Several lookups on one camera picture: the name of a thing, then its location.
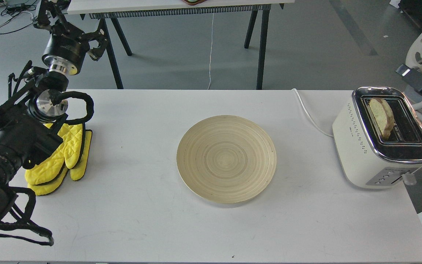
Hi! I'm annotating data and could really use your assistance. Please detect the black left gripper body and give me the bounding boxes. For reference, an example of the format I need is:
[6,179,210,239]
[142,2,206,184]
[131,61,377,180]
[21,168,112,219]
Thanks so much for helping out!
[42,21,98,75]

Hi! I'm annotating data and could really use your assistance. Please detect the thin white hanging cable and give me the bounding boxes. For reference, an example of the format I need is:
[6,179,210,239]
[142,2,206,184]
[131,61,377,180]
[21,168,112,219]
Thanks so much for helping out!
[207,13,215,90]

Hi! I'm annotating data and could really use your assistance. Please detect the brown bread slice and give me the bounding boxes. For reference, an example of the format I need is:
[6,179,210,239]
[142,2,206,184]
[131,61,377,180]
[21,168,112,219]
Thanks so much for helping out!
[369,98,395,140]

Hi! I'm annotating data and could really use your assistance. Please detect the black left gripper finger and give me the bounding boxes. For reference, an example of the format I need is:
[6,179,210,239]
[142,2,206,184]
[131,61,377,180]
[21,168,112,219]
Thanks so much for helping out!
[33,0,69,31]
[85,31,109,61]

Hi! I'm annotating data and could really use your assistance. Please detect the white background table black legs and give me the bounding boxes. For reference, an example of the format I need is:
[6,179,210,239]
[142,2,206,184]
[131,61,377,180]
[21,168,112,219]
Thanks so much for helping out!
[67,0,295,90]

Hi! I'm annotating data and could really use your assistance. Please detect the yellow oven mitt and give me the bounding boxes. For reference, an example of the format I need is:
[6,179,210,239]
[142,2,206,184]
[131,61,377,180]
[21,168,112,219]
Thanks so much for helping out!
[25,123,85,186]
[27,130,93,196]

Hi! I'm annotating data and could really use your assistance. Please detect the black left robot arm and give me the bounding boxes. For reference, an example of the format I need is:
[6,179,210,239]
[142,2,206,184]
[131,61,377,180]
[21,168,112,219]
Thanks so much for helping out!
[0,0,110,246]

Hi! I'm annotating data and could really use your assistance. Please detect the yellow oven mitt lower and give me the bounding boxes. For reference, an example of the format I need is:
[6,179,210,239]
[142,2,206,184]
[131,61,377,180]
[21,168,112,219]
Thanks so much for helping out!
[27,130,93,196]

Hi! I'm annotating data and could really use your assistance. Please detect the round bamboo plate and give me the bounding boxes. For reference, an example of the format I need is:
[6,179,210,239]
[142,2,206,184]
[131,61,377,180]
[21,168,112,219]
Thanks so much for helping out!
[176,115,277,204]

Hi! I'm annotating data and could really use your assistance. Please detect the white toaster power cable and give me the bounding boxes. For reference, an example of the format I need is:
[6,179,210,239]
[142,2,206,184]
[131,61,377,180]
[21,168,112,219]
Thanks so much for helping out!
[293,88,334,138]

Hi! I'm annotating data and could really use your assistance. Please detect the yellow oven mitt upper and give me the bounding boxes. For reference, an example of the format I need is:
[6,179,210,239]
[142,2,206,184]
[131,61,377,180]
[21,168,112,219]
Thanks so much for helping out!
[25,123,85,186]

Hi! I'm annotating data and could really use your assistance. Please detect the cream white toaster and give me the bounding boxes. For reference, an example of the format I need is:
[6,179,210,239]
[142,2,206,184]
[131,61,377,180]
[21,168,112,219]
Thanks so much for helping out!
[333,87,422,189]

